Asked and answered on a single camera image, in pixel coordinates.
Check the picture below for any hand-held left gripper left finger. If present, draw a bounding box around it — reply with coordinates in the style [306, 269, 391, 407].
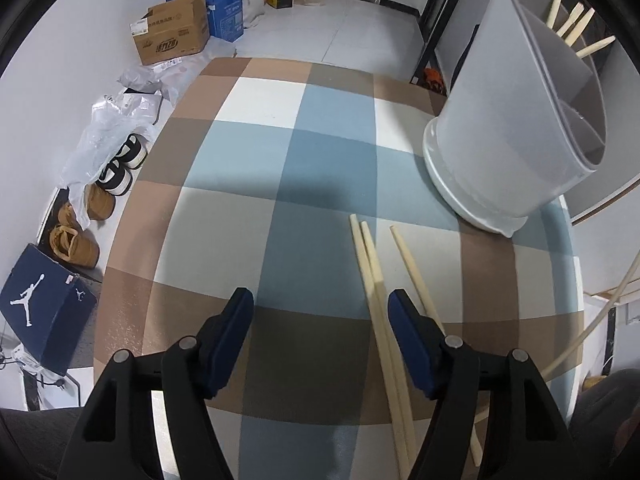
[57, 287, 256, 480]

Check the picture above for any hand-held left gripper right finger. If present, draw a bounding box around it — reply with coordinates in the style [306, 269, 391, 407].
[387, 287, 583, 480]

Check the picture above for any black power cable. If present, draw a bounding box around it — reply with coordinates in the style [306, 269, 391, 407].
[30, 370, 83, 408]

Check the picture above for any white round panel wooden rim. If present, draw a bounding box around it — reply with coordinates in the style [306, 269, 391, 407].
[567, 170, 640, 228]

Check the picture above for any wooden chopstick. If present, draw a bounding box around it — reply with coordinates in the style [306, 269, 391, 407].
[360, 221, 418, 466]
[545, 0, 566, 30]
[565, 7, 596, 46]
[575, 35, 617, 58]
[557, 2, 586, 38]
[390, 226, 484, 468]
[349, 214, 412, 480]

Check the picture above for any person's left leg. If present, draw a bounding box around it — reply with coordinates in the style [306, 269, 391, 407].
[0, 406, 83, 480]

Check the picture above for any plaid tablecloth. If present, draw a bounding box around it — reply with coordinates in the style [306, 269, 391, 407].
[92, 55, 588, 480]

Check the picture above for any black white sneaker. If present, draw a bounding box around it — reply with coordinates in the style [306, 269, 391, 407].
[117, 132, 149, 168]
[97, 160, 133, 196]

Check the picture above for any orange black object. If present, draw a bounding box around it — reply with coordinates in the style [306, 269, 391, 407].
[424, 67, 447, 95]

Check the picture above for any brown cardboard box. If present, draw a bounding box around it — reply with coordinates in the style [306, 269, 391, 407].
[131, 0, 211, 66]

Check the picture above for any person's right leg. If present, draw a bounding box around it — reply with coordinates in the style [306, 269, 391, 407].
[567, 369, 640, 480]

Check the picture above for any tan suede shoe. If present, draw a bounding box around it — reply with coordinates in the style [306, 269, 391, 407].
[57, 202, 84, 233]
[47, 225, 101, 268]
[82, 182, 118, 221]

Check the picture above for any black metal rack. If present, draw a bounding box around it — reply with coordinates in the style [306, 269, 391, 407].
[412, 0, 481, 86]

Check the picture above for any navy shoe box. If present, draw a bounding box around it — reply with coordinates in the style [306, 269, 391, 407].
[0, 242, 98, 376]

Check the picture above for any pale bent wood frame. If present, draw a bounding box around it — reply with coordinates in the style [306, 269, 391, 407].
[542, 250, 640, 381]

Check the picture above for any translucent white utensil holder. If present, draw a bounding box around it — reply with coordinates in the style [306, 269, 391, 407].
[421, 0, 608, 238]

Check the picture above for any grey plastic mailer bag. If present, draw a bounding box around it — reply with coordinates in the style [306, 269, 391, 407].
[117, 65, 178, 108]

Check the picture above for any clear plastic bag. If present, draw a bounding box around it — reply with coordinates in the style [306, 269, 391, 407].
[60, 95, 166, 221]

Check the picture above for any person's leg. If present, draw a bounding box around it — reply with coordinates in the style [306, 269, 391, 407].
[0, 406, 83, 480]
[567, 369, 640, 480]

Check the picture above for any blue cardboard box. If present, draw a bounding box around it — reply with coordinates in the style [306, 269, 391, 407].
[165, 0, 245, 43]

